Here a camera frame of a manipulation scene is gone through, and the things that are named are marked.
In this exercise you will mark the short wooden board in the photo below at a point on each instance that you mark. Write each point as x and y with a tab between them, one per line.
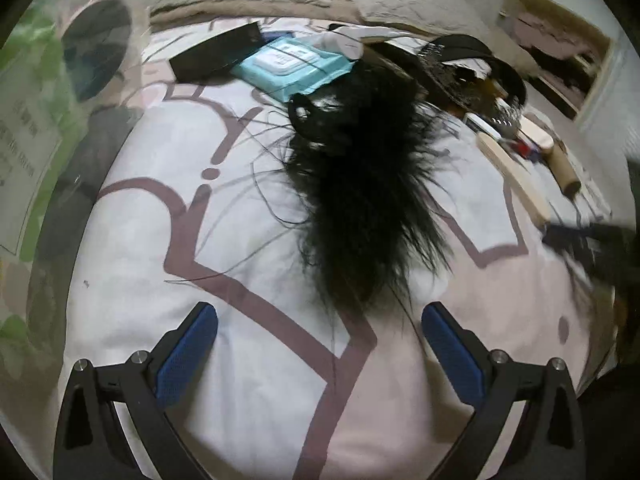
533	133

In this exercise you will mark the green dotted package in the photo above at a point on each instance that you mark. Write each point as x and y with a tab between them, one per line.
41	123

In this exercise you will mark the toothpick jar white lid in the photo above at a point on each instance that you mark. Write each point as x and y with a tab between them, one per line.
333	41

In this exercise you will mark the black visor cap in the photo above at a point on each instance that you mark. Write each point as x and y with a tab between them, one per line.
465	48

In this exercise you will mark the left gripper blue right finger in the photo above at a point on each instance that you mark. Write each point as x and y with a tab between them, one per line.
549	440

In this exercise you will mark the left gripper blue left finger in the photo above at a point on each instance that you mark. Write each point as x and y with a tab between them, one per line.
90	442

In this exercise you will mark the long wooden board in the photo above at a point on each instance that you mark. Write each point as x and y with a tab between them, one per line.
534	203

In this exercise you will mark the colourful card box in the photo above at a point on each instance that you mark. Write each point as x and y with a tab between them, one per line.
527	150

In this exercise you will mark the bunny print bed sheet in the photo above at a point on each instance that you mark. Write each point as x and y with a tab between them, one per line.
195	208

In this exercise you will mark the black product box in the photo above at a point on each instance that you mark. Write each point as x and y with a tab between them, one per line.
216	55

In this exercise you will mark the clear plastic storage bin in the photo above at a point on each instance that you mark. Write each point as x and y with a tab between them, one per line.
110	117

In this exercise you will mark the blue thread spool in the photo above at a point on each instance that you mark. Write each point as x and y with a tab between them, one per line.
274	35

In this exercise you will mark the beige folded blanket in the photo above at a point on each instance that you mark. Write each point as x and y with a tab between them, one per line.
339	11

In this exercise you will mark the dark glossy book box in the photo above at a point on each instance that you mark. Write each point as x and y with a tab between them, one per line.
478	125

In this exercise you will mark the silver rhinestone tiara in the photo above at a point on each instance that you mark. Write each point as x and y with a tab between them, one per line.
460	86

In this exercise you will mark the black feather hair clip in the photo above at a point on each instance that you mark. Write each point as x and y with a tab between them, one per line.
357	156

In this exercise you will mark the teal cleansing wipes pack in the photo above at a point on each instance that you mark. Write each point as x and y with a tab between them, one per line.
286	66

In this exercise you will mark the closet nook with clothes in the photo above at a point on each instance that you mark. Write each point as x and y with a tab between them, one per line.
570	52

